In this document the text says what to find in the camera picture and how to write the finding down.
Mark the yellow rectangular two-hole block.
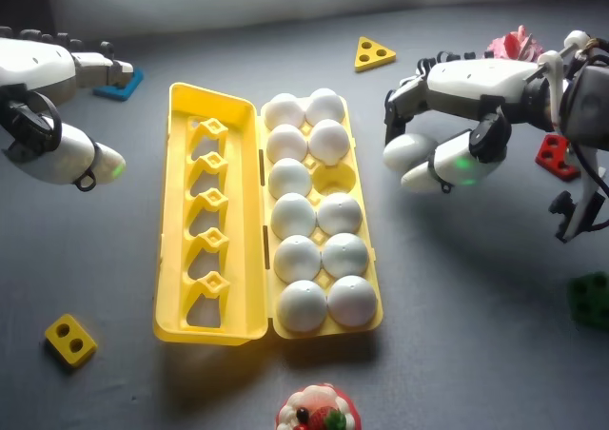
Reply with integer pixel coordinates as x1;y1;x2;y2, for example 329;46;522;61
44;312;99;369

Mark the pink cake toy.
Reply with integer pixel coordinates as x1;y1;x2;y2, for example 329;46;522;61
484;24;546;65

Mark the green four-hole block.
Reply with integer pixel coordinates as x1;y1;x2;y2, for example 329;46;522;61
566;271;609;334

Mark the yellow egg carton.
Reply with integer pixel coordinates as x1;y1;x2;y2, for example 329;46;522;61
151;81;384;347

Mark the blue square four-hole block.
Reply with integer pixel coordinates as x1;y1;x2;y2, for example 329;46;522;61
92;67;145;102

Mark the red white strawberry cake toy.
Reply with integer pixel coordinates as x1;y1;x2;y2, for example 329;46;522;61
275;382;363;430

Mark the red pentagon five-hole block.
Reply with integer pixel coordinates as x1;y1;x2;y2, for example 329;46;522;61
535;133;582;184

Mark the grey table cloth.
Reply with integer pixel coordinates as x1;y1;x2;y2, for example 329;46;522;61
0;0;609;430

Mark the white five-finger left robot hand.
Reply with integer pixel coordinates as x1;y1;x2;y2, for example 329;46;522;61
0;24;135;193

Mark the yellow triangle three-hole block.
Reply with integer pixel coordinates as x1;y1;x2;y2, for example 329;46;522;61
353;35;398;73

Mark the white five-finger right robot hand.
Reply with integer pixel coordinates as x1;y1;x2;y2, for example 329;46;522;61
382;49;544;195

